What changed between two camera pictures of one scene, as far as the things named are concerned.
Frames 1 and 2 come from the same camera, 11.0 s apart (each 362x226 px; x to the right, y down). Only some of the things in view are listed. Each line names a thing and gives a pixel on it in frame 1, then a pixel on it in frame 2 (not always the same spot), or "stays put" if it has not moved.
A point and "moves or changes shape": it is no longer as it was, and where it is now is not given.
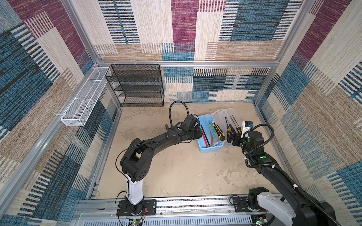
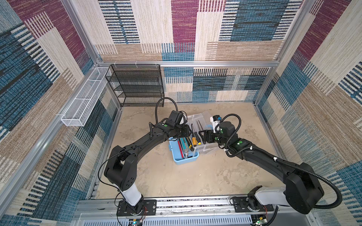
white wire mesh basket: (79, 109) stays put
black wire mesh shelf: (137, 85) stays put
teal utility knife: (212, 129) moves or changes shape
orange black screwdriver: (228, 129) moves or changes shape
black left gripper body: (195, 134) → (183, 131)
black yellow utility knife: (221, 134) moves or changes shape
